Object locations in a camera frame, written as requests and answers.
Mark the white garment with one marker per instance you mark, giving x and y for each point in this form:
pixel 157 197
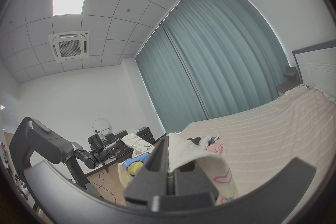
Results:
pixel 205 140

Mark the bed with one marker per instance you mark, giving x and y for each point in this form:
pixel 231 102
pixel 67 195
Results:
pixel 262 139

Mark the pink garment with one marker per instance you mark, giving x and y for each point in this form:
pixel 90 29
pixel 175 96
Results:
pixel 215 149

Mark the black garment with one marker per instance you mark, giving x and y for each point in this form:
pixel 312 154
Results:
pixel 193 140

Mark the blue-green curtain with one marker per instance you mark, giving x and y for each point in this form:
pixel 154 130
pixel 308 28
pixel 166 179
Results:
pixel 225 47
pixel 173 81

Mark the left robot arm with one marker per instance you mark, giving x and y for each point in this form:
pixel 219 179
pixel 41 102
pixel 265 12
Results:
pixel 44 141

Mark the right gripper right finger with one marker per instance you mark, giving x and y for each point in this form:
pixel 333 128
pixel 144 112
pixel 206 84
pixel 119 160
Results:
pixel 189 183

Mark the ceiling air conditioner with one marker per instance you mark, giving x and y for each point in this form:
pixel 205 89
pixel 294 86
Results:
pixel 68 46

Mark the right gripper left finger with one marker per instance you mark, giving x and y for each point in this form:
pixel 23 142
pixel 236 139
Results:
pixel 154 175

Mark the black padded sofa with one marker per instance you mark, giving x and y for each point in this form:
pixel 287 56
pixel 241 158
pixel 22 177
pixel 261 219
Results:
pixel 145 135

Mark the grey bedside table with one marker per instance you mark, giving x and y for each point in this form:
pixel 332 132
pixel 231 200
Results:
pixel 288 81

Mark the white printed pyjama top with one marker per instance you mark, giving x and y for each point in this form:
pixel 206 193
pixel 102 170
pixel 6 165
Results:
pixel 189 150

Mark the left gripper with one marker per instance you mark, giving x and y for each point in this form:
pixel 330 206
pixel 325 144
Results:
pixel 114 150

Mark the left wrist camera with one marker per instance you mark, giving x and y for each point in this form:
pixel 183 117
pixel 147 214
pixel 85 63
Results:
pixel 110 138

